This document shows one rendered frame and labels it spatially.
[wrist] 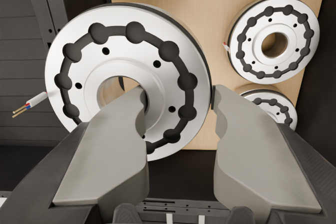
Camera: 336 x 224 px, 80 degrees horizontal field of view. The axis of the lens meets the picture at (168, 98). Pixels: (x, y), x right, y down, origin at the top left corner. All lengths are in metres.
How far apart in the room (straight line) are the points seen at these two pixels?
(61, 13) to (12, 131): 0.31
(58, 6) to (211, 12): 0.18
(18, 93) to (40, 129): 0.07
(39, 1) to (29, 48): 0.16
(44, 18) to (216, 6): 0.19
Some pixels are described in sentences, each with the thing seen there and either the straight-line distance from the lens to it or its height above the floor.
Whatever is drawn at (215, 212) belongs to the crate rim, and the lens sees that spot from 0.32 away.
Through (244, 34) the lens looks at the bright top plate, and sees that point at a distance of 0.27.
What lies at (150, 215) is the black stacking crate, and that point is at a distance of 0.51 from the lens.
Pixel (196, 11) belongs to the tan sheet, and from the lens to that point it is 0.29.
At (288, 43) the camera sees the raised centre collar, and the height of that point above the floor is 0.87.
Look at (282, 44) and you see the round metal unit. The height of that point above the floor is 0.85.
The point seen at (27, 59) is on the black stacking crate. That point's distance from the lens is 0.38.
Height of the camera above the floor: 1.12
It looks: 64 degrees down
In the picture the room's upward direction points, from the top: 168 degrees counter-clockwise
